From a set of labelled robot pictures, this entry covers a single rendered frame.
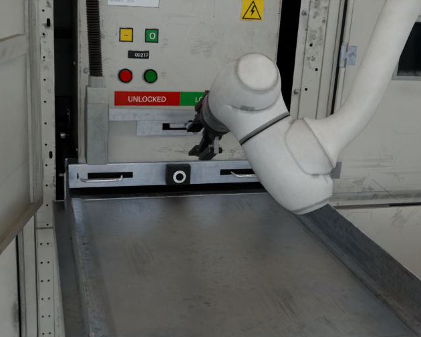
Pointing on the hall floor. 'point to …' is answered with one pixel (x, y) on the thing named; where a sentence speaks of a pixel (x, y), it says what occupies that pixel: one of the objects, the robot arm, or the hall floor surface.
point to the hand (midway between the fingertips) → (197, 138)
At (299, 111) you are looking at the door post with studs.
